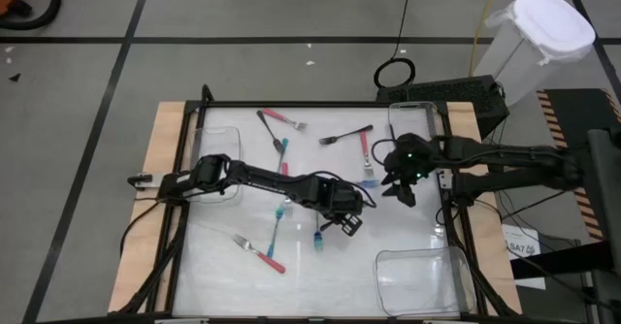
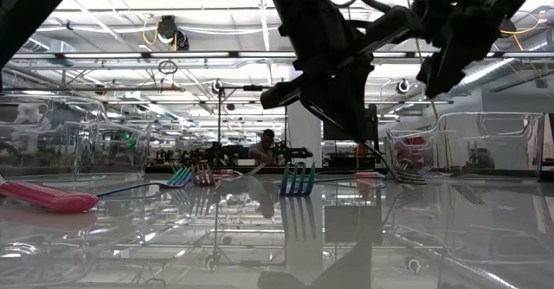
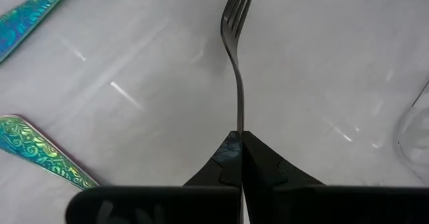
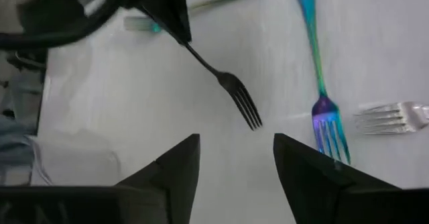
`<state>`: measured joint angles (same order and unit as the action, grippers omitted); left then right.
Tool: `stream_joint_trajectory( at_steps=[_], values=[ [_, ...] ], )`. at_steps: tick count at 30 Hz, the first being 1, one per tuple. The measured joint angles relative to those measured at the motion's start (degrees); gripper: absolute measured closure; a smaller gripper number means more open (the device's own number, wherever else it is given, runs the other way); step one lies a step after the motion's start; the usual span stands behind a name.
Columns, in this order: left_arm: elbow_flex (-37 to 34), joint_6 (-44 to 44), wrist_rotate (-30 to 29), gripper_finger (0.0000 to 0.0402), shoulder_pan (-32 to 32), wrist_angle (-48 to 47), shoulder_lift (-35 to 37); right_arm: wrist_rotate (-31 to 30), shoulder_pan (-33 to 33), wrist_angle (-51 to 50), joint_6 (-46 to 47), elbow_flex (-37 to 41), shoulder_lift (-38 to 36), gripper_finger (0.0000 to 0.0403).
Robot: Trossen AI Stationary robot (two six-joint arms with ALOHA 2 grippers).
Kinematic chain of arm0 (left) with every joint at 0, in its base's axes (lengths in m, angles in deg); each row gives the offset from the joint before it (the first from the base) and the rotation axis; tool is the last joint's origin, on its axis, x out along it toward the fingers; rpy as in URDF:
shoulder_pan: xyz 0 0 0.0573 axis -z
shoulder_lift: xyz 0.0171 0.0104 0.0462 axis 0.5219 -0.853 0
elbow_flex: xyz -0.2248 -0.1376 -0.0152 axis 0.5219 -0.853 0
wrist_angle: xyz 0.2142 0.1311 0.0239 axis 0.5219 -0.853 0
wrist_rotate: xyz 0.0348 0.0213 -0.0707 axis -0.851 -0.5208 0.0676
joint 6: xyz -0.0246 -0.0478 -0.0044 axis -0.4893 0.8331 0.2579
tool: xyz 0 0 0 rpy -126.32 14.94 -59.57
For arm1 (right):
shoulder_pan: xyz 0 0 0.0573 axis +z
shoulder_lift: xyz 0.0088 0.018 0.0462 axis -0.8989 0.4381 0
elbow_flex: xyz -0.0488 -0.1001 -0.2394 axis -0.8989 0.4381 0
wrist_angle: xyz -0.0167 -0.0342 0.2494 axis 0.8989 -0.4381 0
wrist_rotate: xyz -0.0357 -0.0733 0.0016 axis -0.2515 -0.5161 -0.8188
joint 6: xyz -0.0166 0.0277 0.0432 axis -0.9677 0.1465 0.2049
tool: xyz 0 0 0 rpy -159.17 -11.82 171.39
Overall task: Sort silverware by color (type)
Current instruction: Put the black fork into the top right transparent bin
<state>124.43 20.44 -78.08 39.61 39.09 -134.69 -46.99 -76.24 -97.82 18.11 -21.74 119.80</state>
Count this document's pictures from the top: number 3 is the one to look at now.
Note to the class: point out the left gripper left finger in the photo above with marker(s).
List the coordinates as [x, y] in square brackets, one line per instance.
[221, 173]

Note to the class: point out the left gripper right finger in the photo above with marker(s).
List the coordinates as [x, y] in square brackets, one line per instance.
[268, 177]

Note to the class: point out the black fork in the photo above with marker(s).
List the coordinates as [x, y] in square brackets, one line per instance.
[231, 46]

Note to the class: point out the iridescent blue-green fork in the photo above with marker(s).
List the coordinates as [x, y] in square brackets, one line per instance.
[27, 16]
[33, 147]

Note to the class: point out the clear plastic bin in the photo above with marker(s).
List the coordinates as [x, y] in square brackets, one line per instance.
[415, 140]

